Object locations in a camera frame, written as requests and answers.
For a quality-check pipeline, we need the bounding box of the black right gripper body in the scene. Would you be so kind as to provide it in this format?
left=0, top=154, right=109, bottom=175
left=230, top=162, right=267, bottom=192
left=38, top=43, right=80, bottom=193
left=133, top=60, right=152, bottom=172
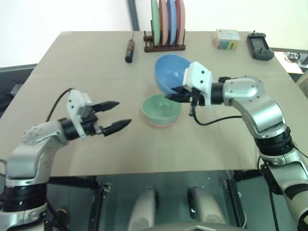
left=183, top=86, right=201, bottom=107

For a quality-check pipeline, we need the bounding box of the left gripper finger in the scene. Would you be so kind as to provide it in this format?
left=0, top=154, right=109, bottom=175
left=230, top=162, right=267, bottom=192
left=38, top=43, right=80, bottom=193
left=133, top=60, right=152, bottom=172
left=102, top=118, right=133, bottom=138
left=92, top=101, right=120, bottom=113

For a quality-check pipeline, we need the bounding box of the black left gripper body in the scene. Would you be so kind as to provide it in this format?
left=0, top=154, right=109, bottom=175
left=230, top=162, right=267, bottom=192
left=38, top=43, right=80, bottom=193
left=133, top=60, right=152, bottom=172
left=80, top=103, right=104, bottom=137

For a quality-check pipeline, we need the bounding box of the blue bowl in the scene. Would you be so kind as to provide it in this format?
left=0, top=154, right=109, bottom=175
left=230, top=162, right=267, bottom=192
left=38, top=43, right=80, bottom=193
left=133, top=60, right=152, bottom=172
left=154, top=53, right=192, bottom=95

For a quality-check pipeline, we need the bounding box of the green bowl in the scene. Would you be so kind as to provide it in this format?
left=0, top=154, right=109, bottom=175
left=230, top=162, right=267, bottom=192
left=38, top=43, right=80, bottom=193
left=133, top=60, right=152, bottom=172
left=141, top=94, right=182, bottom=126

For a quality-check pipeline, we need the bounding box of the brown cardboard table cover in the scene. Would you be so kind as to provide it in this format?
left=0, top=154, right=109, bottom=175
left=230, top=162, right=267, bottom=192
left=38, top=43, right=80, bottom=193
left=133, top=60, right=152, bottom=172
left=0, top=30, right=302, bottom=179

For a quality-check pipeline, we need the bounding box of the dark wooden plate rack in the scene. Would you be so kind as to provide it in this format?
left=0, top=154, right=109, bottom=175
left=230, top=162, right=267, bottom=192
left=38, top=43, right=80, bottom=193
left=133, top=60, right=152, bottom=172
left=143, top=20, right=187, bottom=53

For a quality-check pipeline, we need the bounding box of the black red screwdriver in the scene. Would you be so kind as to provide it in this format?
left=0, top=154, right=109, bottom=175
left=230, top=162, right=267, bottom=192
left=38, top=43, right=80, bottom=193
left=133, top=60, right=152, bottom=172
left=124, top=31, right=136, bottom=64

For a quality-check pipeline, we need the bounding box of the clear box of coloured clips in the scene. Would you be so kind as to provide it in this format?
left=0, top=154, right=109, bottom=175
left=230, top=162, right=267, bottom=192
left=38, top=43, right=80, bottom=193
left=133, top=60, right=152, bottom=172
left=211, top=28, right=242, bottom=51

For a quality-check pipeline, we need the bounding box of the dark pink plate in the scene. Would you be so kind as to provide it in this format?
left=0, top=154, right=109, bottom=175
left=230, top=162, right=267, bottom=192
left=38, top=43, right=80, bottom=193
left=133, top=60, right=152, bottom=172
left=175, top=0, right=187, bottom=45

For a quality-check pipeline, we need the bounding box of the blue plate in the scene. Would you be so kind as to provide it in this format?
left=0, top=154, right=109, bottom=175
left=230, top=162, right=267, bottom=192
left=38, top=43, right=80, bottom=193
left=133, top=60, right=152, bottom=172
left=167, top=0, right=178, bottom=45

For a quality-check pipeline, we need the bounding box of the light pink plate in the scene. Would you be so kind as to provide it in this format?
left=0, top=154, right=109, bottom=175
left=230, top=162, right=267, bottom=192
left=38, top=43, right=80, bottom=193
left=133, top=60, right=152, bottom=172
left=158, top=0, right=169, bottom=46

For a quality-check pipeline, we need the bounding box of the green plate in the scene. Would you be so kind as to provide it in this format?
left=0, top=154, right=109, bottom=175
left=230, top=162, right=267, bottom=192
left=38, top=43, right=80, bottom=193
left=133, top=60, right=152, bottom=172
left=151, top=0, right=163, bottom=47

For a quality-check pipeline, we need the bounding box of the black handheld device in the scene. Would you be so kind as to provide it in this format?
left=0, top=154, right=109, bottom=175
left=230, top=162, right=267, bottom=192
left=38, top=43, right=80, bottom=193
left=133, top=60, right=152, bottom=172
left=246, top=30, right=275, bottom=61

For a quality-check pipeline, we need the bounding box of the silver left robot leg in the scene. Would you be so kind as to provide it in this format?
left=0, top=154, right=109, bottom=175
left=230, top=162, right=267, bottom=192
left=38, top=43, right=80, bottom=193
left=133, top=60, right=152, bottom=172
left=127, top=186, right=160, bottom=231

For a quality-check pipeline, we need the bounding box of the silver robot leg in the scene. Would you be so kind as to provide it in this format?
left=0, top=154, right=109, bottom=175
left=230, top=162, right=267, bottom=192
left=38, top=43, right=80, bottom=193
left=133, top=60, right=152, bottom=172
left=127, top=186, right=160, bottom=231
left=187, top=186, right=227, bottom=231

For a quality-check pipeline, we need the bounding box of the dark grey side table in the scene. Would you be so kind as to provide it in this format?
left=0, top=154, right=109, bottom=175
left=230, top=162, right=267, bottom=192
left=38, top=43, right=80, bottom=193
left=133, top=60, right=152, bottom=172
left=0, top=63, right=39, bottom=119

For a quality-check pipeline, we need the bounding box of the silver right robot leg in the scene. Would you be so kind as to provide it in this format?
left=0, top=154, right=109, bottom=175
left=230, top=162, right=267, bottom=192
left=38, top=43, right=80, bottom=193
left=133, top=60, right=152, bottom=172
left=187, top=186, right=227, bottom=231

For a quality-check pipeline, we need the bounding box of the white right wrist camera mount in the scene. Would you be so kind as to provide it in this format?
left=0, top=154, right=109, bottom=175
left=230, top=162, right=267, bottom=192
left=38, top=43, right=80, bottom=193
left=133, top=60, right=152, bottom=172
left=182, top=61, right=214, bottom=109

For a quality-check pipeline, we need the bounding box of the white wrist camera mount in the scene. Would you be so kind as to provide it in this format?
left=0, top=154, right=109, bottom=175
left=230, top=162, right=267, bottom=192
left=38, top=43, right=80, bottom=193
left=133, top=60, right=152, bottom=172
left=66, top=90, right=93, bottom=139
left=182, top=61, right=214, bottom=109

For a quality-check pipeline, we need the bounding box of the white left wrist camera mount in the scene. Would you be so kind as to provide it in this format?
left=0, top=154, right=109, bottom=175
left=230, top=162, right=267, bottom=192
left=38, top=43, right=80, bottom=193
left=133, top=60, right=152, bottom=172
left=66, top=90, right=93, bottom=139

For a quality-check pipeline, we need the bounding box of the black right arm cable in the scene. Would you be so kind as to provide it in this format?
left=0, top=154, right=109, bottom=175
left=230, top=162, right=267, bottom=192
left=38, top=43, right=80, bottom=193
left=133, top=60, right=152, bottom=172
left=189, top=91, right=244, bottom=126

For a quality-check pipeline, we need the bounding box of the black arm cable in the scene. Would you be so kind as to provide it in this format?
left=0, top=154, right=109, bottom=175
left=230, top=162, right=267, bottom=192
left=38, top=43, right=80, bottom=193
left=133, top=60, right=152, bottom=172
left=189, top=91, right=244, bottom=126
left=46, top=88, right=74, bottom=122

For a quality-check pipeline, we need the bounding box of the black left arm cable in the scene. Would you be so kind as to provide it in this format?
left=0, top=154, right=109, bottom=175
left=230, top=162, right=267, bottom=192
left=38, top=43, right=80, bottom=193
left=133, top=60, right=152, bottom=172
left=46, top=88, right=74, bottom=122

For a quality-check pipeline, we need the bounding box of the black table frame bar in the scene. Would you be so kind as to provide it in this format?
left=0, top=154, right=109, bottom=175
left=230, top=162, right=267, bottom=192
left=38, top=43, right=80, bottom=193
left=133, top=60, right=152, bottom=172
left=47, top=176, right=100, bottom=190

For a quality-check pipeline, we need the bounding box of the black table frame leg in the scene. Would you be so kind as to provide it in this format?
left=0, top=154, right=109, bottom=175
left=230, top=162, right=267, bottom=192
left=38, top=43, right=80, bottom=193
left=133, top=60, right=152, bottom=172
left=92, top=181, right=112, bottom=231
left=223, top=170, right=248, bottom=230

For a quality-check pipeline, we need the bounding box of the grey vertical post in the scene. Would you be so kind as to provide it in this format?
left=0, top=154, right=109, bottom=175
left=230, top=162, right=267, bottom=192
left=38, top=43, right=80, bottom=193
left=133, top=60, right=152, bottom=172
left=127, top=0, right=141, bottom=32

